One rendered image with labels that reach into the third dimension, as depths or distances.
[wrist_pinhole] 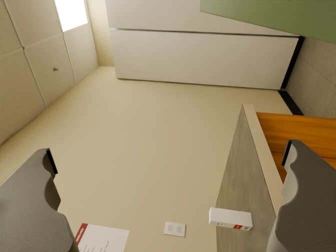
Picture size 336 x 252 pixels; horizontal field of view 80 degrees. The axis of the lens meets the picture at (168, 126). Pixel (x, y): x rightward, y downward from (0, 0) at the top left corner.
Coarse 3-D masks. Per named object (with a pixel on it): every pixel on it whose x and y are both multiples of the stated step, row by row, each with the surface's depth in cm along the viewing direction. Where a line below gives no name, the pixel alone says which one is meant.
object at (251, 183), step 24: (240, 120) 77; (240, 144) 74; (264, 144) 58; (240, 168) 71; (264, 168) 51; (240, 192) 68; (264, 192) 48; (264, 216) 46; (216, 240) 103; (240, 240) 63; (264, 240) 45
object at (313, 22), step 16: (208, 0) 18; (224, 0) 17; (240, 0) 15; (256, 0) 14; (272, 0) 14; (288, 0) 13; (304, 0) 12; (320, 0) 11; (224, 16) 17; (240, 16) 16; (256, 16) 15; (272, 16) 14; (288, 16) 13; (304, 16) 12; (320, 16) 12; (288, 32) 13; (304, 32) 13; (320, 32) 12
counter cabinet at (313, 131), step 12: (264, 120) 74; (276, 120) 74; (288, 120) 74; (300, 120) 74; (312, 120) 74; (324, 120) 74; (264, 132) 68; (276, 132) 68; (288, 132) 68; (300, 132) 68; (312, 132) 68; (324, 132) 68; (276, 144) 63; (312, 144) 63; (324, 144) 63; (276, 156) 59; (324, 156) 59
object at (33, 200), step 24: (24, 168) 9; (48, 168) 10; (0, 192) 8; (24, 192) 8; (48, 192) 8; (0, 216) 7; (24, 216) 7; (48, 216) 7; (0, 240) 6; (24, 240) 6; (48, 240) 6; (72, 240) 6
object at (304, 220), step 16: (288, 144) 10; (304, 144) 10; (288, 160) 10; (304, 160) 9; (320, 160) 9; (288, 176) 9; (304, 176) 8; (320, 176) 8; (288, 192) 9; (304, 192) 7; (320, 192) 7; (288, 208) 7; (304, 208) 7; (320, 208) 7; (288, 224) 6; (304, 224) 6; (320, 224) 6; (272, 240) 6; (288, 240) 6; (304, 240) 6; (320, 240) 6
